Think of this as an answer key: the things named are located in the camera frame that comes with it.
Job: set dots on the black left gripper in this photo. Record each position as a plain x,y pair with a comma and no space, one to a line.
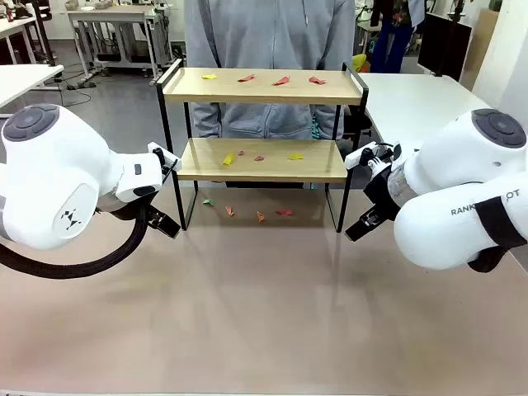
152,215

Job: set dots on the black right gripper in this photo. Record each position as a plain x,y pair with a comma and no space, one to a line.
381,194

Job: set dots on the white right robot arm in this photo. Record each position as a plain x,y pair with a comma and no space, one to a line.
453,173

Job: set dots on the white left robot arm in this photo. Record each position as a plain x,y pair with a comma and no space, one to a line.
49,165

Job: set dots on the two-tier wooden black-framed shelf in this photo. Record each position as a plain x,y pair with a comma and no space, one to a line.
255,97

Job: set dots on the green paper scrap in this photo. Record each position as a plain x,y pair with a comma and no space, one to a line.
208,202

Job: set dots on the orange paper scrap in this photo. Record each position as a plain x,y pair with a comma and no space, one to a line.
230,210
260,216

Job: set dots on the red paper scrap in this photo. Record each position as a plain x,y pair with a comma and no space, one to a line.
246,78
317,80
284,212
281,81

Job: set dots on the yellow paper scrap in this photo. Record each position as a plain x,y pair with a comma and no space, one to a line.
209,76
296,156
229,158

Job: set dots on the black padded chair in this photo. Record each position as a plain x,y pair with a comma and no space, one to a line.
356,123

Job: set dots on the large white table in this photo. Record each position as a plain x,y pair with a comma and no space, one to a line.
404,99

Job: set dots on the yellow-green object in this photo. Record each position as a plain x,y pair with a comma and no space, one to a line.
359,62

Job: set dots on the person in blue trousers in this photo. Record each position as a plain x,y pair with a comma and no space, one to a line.
389,45

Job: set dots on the black monitor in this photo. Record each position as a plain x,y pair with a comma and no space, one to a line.
445,45

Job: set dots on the white desk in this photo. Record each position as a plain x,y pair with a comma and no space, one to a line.
24,78

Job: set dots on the person in grey hoodie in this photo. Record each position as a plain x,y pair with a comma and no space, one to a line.
268,33

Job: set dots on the grey-topped metal workbench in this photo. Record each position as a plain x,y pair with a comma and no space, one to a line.
107,14

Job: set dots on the brown cardboard board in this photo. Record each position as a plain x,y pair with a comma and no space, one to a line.
484,41

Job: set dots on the black metal stand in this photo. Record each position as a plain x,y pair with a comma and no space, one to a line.
43,33

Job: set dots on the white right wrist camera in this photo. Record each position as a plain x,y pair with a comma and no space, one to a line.
352,158

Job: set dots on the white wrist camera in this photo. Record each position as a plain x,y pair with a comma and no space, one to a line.
352,158
154,147

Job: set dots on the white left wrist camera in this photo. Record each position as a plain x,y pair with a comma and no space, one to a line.
154,147

